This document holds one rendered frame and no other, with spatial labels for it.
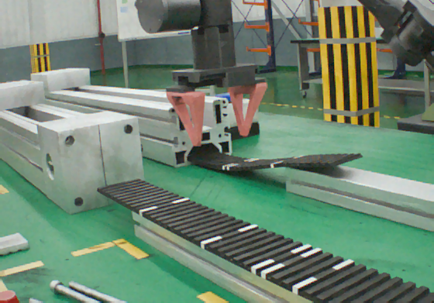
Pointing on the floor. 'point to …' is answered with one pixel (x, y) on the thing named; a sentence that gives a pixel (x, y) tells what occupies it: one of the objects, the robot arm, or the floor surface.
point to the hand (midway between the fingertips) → (220, 134)
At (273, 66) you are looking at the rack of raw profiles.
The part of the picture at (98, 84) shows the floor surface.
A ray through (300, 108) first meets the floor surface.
